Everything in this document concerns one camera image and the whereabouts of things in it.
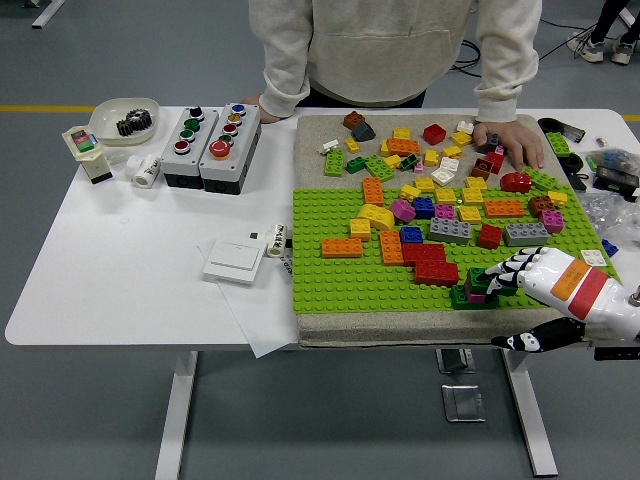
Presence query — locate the brown upturned brick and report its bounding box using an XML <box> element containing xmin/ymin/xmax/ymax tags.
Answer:
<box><xmin>471</xmin><ymin>157</ymin><xmax>497</xmax><ymax>181</ymax></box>

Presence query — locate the person's left hand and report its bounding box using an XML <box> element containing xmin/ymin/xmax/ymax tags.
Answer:
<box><xmin>472</xmin><ymin>120</ymin><xmax>545</xmax><ymax>171</ymax></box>

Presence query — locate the clear crumpled plastic bag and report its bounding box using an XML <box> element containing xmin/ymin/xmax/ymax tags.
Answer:
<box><xmin>580</xmin><ymin>191</ymin><xmax>640</xmax><ymax>247</ymax></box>

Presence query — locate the metal floor socket box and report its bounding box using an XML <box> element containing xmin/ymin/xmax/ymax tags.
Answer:
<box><xmin>440</xmin><ymin>383</ymin><xmax>487</xmax><ymax>424</ymax></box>

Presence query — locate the clear bag of small parts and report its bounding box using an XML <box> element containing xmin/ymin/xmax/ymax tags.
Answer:
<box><xmin>585</xmin><ymin>148</ymin><xmax>640</xmax><ymax>173</ymax></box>

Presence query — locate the grey four-button control box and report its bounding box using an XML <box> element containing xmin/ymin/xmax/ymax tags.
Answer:
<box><xmin>159</xmin><ymin>106</ymin><xmax>221</xmax><ymax>191</ymax></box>

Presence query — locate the yellow arch brick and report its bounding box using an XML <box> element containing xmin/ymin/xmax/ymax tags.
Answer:
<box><xmin>356</xmin><ymin>203</ymin><xmax>397</xmax><ymax>232</ymax></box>

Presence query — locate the orange long brick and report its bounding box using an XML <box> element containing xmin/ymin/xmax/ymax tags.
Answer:
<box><xmin>361</xmin><ymin>176</ymin><xmax>386</xmax><ymax>207</ymax></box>
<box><xmin>483</xmin><ymin>198</ymin><xmax>527</xmax><ymax>219</ymax></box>
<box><xmin>379</xmin><ymin>229</ymin><xmax>406</xmax><ymax>267</ymax></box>
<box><xmin>386</xmin><ymin>137</ymin><xmax>423</xmax><ymax>158</ymax></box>
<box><xmin>321</xmin><ymin>237</ymin><xmax>365</xmax><ymax>260</ymax></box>

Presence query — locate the red rounded brick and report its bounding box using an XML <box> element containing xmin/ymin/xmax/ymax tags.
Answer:
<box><xmin>499</xmin><ymin>171</ymin><xmax>533</xmax><ymax>194</ymax></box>

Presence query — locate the black table control panel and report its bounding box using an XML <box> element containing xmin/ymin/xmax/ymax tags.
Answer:
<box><xmin>593</xmin><ymin>345</ymin><xmax>640</xmax><ymax>362</ymax></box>

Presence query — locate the grey metal table bracket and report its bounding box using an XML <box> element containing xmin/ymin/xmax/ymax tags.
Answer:
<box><xmin>434</xmin><ymin>348</ymin><xmax>475</xmax><ymax>375</ymax></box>

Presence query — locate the white table leg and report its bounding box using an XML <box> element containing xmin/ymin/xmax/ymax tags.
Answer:
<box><xmin>501</xmin><ymin>349</ymin><xmax>560</xmax><ymax>477</ymax></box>
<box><xmin>153</xmin><ymin>349</ymin><xmax>200</xmax><ymax>480</ymax></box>

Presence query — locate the green studded baseplate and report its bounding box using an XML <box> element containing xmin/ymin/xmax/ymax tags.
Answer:
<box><xmin>291</xmin><ymin>185</ymin><xmax>626</xmax><ymax>317</ymax></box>

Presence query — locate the grey emergency-stop control box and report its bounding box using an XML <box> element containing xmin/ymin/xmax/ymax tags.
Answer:
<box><xmin>198</xmin><ymin>102</ymin><xmax>263</xmax><ymax>196</ymax></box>

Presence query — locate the red long brick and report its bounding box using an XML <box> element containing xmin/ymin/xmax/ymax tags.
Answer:
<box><xmin>401</xmin><ymin>242</ymin><xmax>448</xmax><ymax>267</ymax></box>
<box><xmin>413</xmin><ymin>259</ymin><xmax>461</xmax><ymax>287</ymax></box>

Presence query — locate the person's right hand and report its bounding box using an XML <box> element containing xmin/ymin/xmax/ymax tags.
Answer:
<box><xmin>243</xmin><ymin>92</ymin><xmax>280</xmax><ymax>125</ymax></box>

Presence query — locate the white red-green pushbutton switch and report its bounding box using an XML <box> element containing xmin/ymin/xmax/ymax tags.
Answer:
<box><xmin>61</xmin><ymin>125</ymin><xmax>114</xmax><ymax>187</ymax></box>

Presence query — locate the white wall switch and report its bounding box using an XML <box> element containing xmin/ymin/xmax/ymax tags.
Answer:
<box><xmin>202</xmin><ymin>240</ymin><xmax>263</xmax><ymax>287</ymax></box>

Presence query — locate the lime green long brick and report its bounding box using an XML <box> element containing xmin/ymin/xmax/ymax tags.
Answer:
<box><xmin>363</xmin><ymin>154</ymin><xmax>397</xmax><ymax>182</ymax></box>
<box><xmin>324</xmin><ymin>149</ymin><xmax>347</xmax><ymax>179</ymax></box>
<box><xmin>521</xmin><ymin>166</ymin><xmax>570</xmax><ymax>193</ymax></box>
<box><xmin>545</xmin><ymin>131</ymin><xmax>573</xmax><ymax>158</ymax></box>

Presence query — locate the grey long brick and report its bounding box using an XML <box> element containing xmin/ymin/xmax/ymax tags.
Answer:
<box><xmin>503</xmin><ymin>221</ymin><xmax>552</xmax><ymax>248</ymax></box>
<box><xmin>428</xmin><ymin>216</ymin><xmax>474</xmax><ymax>246</ymax></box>

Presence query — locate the black floor cable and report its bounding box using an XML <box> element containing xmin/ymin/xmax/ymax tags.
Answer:
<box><xmin>452</xmin><ymin>17</ymin><xmax>586</xmax><ymax>77</ymax></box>

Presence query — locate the black module with green terminal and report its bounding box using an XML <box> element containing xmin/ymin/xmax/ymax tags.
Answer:
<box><xmin>594</xmin><ymin>166</ymin><xmax>640</xmax><ymax>200</ymax></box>

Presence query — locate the white pipe tee fitting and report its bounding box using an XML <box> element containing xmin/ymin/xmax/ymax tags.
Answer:
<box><xmin>125</xmin><ymin>153</ymin><xmax>163</xmax><ymax>191</ymax></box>

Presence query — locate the dark green long brick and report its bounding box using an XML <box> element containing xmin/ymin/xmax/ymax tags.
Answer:
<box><xmin>463</xmin><ymin>267</ymin><xmax>520</xmax><ymax>299</ymax></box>
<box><xmin>449</xmin><ymin>284</ymin><xmax>500</xmax><ymax>312</ymax></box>

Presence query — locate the person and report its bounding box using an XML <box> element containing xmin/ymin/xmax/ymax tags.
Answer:
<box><xmin>243</xmin><ymin>0</ymin><xmax>545</xmax><ymax>171</ymax></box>
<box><xmin>567</xmin><ymin>0</ymin><xmax>640</xmax><ymax>65</ymax></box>

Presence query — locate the magenta rounded brick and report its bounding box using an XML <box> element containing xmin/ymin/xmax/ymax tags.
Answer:
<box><xmin>389</xmin><ymin>198</ymin><xmax>418</xmax><ymax>224</ymax></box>

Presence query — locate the magenta square brick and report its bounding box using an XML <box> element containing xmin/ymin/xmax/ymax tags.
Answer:
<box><xmin>539</xmin><ymin>208</ymin><xmax>566</xmax><ymax>234</ymax></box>

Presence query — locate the white labelled pipe fitting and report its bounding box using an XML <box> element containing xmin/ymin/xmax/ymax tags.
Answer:
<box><xmin>264</xmin><ymin>223</ymin><xmax>293</xmax><ymax>260</ymax></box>

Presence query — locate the white bowl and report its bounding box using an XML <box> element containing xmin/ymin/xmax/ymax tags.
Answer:
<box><xmin>88</xmin><ymin>97</ymin><xmax>161</xmax><ymax>148</ymax></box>

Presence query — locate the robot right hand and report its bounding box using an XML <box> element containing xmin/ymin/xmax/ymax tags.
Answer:
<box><xmin>477</xmin><ymin>244</ymin><xmax>640</xmax><ymax>354</ymax></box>

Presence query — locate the black metal gear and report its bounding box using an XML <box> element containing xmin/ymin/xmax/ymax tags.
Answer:
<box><xmin>116</xmin><ymin>109</ymin><xmax>154</xmax><ymax>138</ymax></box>

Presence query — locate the white table foot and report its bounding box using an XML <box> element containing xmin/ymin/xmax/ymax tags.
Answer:
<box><xmin>30</xmin><ymin>0</ymin><xmax>66</xmax><ymax>29</ymax></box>

